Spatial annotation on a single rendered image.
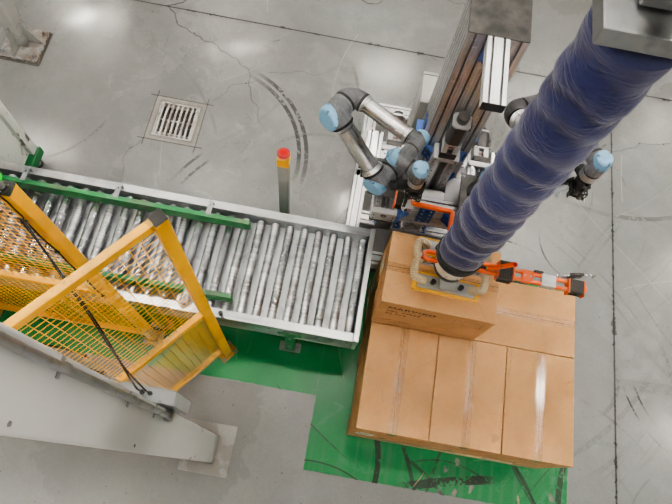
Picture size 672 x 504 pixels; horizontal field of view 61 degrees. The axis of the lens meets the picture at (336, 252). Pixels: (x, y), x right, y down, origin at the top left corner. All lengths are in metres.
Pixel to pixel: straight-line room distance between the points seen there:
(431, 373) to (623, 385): 1.53
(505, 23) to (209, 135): 2.60
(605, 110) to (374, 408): 2.13
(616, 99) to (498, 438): 2.22
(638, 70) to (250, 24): 3.95
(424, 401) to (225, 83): 2.84
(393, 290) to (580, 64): 1.73
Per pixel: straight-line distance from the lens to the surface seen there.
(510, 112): 2.72
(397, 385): 3.29
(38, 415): 1.20
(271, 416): 3.76
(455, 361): 3.38
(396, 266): 3.03
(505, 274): 2.88
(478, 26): 2.46
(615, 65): 1.51
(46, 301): 1.85
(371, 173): 2.84
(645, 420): 4.42
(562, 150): 1.76
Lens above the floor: 3.75
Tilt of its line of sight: 69 degrees down
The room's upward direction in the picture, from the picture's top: 12 degrees clockwise
